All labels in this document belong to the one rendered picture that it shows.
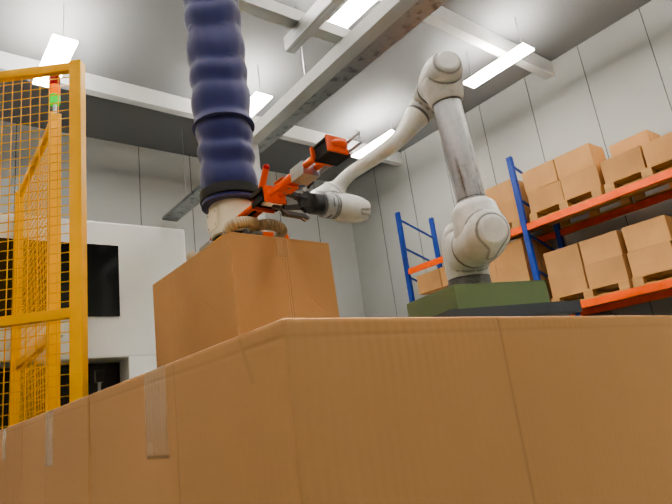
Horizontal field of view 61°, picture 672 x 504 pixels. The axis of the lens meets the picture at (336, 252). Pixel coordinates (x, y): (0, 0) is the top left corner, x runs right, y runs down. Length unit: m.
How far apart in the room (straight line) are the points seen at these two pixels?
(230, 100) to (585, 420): 1.92
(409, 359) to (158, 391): 0.21
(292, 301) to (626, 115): 9.32
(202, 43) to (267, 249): 0.93
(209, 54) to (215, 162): 0.46
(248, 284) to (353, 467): 1.46
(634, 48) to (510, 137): 2.56
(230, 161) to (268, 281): 0.53
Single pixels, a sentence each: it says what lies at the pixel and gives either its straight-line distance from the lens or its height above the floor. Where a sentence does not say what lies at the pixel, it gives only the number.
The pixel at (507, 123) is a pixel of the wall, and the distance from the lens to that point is 11.94.
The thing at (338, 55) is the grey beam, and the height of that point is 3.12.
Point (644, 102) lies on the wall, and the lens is 10.69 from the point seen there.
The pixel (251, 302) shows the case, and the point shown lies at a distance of 1.75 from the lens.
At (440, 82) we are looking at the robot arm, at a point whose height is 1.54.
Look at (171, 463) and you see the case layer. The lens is 0.45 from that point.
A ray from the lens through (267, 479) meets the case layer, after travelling 0.33.
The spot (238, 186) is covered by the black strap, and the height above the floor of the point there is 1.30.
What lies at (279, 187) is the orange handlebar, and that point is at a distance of 1.81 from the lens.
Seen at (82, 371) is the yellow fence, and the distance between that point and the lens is 2.35.
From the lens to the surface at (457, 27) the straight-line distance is 9.58.
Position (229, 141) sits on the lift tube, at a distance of 2.15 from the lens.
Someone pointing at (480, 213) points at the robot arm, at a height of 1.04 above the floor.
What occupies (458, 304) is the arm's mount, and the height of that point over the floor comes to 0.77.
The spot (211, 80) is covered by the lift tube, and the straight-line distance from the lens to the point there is 2.29.
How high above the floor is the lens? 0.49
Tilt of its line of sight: 16 degrees up
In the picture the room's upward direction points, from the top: 8 degrees counter-clockwise
